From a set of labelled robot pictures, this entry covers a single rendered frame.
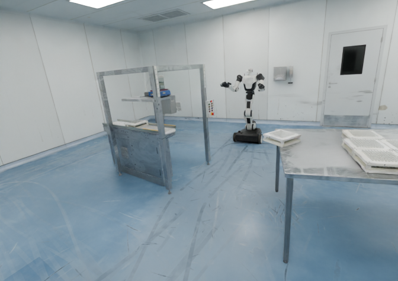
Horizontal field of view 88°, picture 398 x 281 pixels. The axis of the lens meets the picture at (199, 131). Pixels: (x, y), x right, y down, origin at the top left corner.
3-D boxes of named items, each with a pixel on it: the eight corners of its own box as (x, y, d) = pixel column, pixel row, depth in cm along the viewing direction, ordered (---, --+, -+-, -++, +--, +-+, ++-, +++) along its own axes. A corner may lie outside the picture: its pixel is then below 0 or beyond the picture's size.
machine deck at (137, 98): (175, 98, 268) (175, 95, 267) (154, 102, 239) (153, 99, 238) (143, 97, 303) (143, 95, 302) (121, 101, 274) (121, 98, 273)
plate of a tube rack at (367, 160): (393, 152, 147) (394, 150, 146) (415, 168, 125) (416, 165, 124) (352, 151, 154) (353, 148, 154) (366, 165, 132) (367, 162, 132)
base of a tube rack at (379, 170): (391, 159, 148) (392, 156, 147) (413, 175, 126) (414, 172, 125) (352, 157, 156) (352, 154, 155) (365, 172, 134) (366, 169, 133)
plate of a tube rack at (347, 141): (376, 141, 169) (376, 139, 169) (392, 152, 147) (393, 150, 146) (342, 140, 177) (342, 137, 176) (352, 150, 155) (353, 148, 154)
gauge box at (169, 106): (176, 112, 274) (175, 97, 268) (171, 114, 265) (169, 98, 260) (164, 111, 286) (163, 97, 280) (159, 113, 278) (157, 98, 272)
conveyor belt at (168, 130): (175, 131, 278) (175, 128, 277) (162, 137, 258) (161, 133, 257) (116, 124, 354) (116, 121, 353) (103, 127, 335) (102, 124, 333)
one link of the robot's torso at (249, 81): (244, 90, 450) (243, 73, 440) (260, 89, 434) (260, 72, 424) (240, 91, 425) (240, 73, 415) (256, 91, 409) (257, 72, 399)
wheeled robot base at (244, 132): (242, 133, 496) (242, 119, 486) (265, 134, 472) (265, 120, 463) (234, 141, 442) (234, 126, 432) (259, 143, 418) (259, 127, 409)
